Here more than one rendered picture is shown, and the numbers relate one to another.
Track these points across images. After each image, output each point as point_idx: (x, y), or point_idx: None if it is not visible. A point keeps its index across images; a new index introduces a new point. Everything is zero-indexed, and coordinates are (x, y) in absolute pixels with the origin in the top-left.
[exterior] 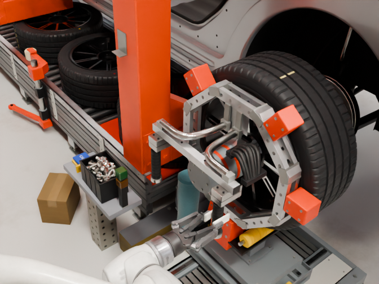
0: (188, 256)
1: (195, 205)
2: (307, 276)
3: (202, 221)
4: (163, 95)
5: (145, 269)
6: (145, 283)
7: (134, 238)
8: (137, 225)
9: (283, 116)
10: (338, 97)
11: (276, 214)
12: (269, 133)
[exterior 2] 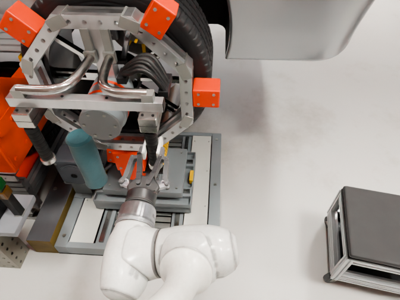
0: (103, 211)
1: (100, 160)
2: (195, 159)
3: None
4: None
5: (155, 244)
6: (183, 258)
7: (46, 233)
8: (38, 221)
9: (162, 3)
10: None
11: (186, 115)
12: (152, 33)
